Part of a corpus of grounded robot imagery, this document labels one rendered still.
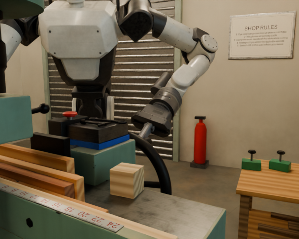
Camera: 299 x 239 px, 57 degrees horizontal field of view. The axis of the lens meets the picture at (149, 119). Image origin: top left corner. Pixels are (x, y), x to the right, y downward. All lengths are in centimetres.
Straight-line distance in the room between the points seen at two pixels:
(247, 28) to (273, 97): 79
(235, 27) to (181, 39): 222
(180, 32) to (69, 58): 42
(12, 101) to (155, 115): 45
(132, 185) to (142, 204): 4
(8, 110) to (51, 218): 19
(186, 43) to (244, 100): 223
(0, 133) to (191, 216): 30
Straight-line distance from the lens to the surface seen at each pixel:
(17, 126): 48
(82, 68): 108
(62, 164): 48
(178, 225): 41
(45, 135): 52
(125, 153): 58
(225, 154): 341
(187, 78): 92
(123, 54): 369
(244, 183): 157
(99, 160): 52
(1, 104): 46
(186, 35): 109
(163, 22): 107
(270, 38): 324
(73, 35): 103
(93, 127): 55
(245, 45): 325
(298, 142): 333
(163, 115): 80
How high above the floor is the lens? 111
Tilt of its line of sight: 10 degrees down
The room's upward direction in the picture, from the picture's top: straight up
